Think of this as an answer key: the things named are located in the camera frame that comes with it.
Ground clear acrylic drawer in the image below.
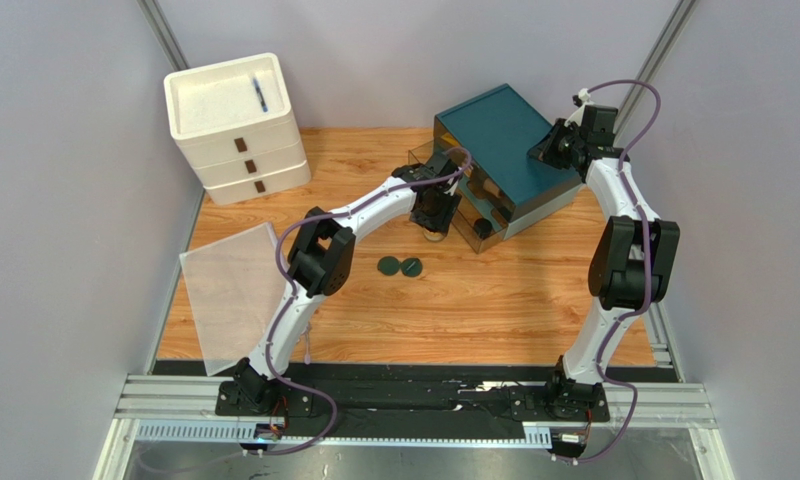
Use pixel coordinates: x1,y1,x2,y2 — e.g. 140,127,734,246
407,139,508,255
434,134,508,228

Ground white mesh pouch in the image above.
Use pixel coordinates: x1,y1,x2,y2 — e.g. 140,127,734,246
180,222,319,379

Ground gold lid cream jar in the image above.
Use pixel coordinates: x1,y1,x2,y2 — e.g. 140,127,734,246
422,229,447,243

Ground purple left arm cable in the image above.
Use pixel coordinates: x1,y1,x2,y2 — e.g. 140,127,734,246
136,146,475,475

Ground white three drawer cabinet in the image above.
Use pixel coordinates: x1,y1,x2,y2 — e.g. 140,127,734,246
163,53,312,205

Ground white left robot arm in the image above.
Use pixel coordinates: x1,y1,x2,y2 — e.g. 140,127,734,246
233,147,473,408

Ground small black jar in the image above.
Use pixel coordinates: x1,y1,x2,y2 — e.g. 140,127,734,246
473,218,494,240

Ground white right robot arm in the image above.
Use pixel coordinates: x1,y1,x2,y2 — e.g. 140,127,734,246
433,102,680,412

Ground teal drawer organizer box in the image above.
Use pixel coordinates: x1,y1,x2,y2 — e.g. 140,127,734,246
433,84,581,241

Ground dark green round compact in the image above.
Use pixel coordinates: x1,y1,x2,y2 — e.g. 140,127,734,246
377,256,401,276

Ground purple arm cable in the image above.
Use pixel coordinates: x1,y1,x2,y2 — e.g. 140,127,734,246
546,79,662,465
136,146,475,475

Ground blue pen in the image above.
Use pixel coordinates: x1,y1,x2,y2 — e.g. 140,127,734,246
252,77,269,113

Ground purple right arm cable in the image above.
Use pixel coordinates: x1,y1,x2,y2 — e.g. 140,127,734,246
546,79,662,465

